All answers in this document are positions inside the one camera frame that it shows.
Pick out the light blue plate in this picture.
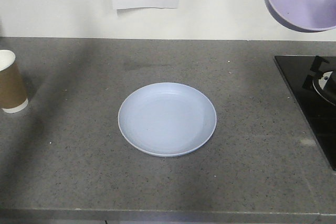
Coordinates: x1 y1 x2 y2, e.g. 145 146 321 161
118 82 217 157

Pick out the brown paper cup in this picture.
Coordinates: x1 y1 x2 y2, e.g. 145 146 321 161
1 50 29 113

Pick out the black glass gas stove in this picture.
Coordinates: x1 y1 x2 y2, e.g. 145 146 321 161
275 55 335 170

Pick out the silver stove burner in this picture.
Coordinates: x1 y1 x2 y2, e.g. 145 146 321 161
313 70 335 106

